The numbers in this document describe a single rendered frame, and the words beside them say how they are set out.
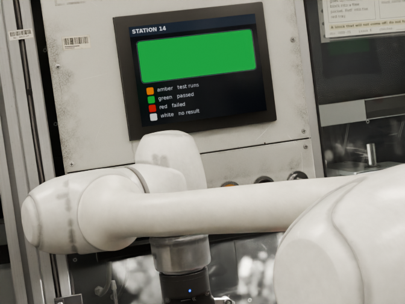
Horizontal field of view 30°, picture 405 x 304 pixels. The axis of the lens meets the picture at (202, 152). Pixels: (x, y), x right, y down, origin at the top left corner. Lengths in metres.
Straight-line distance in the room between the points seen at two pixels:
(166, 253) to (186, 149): 0.16
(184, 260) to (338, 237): 0.61
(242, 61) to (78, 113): 0.28
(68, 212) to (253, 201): 0.26
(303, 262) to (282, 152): 0.75
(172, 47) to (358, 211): 0.73
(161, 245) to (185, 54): 0.31
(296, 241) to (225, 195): 0.35
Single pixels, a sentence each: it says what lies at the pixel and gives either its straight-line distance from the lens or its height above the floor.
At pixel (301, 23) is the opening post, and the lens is 1.32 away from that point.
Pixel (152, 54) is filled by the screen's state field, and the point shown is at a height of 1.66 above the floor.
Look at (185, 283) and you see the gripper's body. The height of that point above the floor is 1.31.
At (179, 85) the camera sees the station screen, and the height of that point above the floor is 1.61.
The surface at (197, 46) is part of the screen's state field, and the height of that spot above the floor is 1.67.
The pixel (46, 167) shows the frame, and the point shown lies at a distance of 1.24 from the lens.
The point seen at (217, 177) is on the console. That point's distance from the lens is 1.26.
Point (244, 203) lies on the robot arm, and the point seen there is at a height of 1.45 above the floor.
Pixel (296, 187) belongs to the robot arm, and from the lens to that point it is 0.88.
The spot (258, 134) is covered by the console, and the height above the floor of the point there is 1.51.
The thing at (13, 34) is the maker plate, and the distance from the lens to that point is 1.25.
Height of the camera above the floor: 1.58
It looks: 4 degrees down
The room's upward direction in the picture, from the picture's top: 7 degrees counter-clockwise
